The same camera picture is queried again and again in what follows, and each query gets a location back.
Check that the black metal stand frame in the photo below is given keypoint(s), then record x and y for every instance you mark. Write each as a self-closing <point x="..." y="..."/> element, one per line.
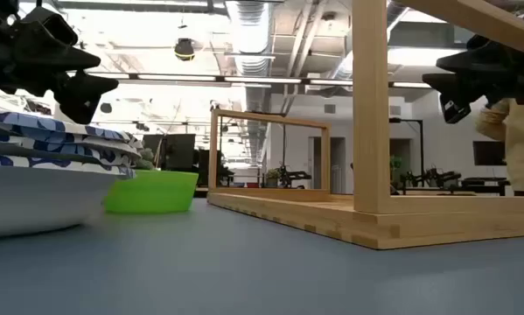
<point x="420" y="144"/>

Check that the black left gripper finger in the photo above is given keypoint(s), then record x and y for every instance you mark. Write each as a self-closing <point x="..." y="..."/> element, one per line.
<point x="84" y="94"/>
<point x="51" y="50"/>

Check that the wooden slatted shelf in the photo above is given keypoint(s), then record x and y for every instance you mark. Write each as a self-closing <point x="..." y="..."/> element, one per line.
<point x="371" y="131"/>

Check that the dark computer monitor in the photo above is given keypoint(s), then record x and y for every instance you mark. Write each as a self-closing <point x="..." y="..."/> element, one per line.
<point x="174" y="151"/>

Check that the small potted plant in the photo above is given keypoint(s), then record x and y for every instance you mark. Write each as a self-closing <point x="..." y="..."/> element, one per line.
<point x="272" y="177"/>

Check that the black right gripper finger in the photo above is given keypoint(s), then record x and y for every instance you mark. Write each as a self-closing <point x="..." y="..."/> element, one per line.
<point x="456" y="94"/>
<point x="480" y="59"/>

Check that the light green plastic bowl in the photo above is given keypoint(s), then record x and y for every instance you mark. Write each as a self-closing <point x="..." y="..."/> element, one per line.
<point x="152" y="192"/>

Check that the blue patterned paper bowl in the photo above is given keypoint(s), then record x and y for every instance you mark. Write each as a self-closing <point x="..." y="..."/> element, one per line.
<point x="34" y="201"/>
<point x="47" y="123"/>

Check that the blue patterned white plates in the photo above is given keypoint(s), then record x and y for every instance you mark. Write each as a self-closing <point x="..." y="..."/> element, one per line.
<point x="69" y="147"/>

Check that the silver ventilation duct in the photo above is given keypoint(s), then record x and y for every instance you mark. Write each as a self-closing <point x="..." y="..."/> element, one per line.
<point x="250" y="39"/>

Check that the background black robot arm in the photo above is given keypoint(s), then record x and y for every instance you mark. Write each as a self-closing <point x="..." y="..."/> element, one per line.
<point x="436" y="177"/>
<point x="294" y="177"/>

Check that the black dome ceiling fixture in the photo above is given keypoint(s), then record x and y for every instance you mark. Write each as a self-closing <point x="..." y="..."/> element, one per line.
<point x="184" y="49"/>

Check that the black wall screen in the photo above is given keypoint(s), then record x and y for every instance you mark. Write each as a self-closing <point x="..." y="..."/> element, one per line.
<point x="489" y="153"/>

